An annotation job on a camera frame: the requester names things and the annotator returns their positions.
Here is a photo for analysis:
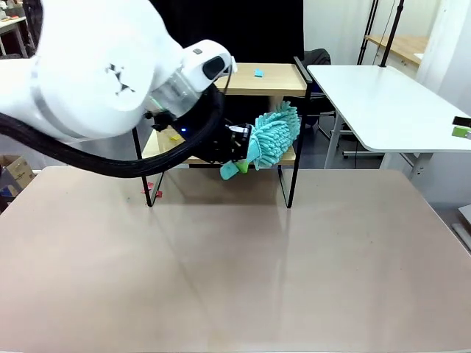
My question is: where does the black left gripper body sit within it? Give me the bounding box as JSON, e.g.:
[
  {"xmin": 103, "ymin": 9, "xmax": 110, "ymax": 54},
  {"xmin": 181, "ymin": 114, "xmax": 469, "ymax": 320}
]
[{"xmin": 205, "ymin": 121, "xmax": 251, "ymax": 165}]

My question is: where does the teal microfibre duster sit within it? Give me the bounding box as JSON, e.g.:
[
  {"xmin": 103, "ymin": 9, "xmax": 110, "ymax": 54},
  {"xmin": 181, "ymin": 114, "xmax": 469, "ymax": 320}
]
[{"xmin": 219, "ymin": 101, "xmax": 301, "ymax": 181}]

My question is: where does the white table with grey legs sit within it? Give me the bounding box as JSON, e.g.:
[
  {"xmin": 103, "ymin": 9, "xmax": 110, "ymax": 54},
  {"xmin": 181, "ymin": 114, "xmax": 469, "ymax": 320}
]
[{"xmin": 306, "ymin": 64, "xmax": 471, "ymax": 179}]

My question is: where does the wooden background desk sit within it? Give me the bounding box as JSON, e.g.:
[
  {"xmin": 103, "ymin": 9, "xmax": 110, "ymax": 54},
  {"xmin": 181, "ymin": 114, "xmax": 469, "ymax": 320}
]
[{"xmin": 364, "ymin": 35, "xmax": 430, "ymax": 67}]

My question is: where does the black office chair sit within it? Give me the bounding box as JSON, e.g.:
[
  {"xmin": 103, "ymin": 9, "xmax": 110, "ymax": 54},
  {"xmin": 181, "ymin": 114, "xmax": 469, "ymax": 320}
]
[{"xmin": 301, "ymin": 47, "xmax": 341, "ymax": 139}]

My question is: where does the black stand pole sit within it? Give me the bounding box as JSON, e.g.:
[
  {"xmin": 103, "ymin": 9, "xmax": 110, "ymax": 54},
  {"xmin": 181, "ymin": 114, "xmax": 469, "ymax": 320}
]
[
  {"xmin": 356, "ymin": 0, "xmax": 380, "ymax": 66},
  {"xmin": 380, "ymin": 0, "xmax": 406, "ymax": 68}
]

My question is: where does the brown cardboard box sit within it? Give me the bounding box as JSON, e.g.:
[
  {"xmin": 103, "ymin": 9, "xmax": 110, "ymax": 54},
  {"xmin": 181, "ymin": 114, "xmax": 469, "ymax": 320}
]
[{"xmin": 0, "ymin": 154, "xmax": 37, "ymax": 207}]

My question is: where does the light wooden side table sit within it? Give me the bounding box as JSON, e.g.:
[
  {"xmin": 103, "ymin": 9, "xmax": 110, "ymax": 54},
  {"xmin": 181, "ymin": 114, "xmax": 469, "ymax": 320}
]
[{"xmin": 0, "ymin": 14, "xmax": 30, "ymax": 58}]

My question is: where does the wooden shelf with black frame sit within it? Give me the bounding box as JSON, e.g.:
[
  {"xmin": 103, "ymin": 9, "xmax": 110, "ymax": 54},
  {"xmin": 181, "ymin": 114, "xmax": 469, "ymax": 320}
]
[{"xmin": 131, "ymin": 55, "xmax": 314, "ymax": 210}]

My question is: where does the grey metal base frame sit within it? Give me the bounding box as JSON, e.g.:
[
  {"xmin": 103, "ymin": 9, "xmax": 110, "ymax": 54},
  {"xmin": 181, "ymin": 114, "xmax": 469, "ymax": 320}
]
[{"xmin": 451, "ymin": 204, "xmax": 471, "ymax": 254}]

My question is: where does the black corrugated cable conduit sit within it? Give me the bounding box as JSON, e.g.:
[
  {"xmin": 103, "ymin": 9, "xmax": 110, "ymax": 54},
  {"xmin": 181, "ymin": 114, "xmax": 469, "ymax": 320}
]
[{"xmin": 0, "ymin": 86, "xmax": 227, "ymax": 179}]

